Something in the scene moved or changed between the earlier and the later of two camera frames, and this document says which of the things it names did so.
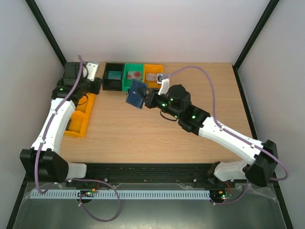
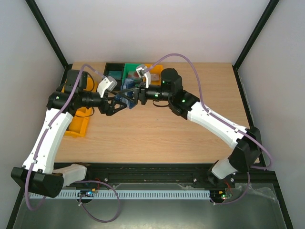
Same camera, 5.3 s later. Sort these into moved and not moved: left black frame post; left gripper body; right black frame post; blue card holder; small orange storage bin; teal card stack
Moved: left gripper body; blue card holder
Not moved: right black frame post; small orange storage bin; teal card stack; left black frame post
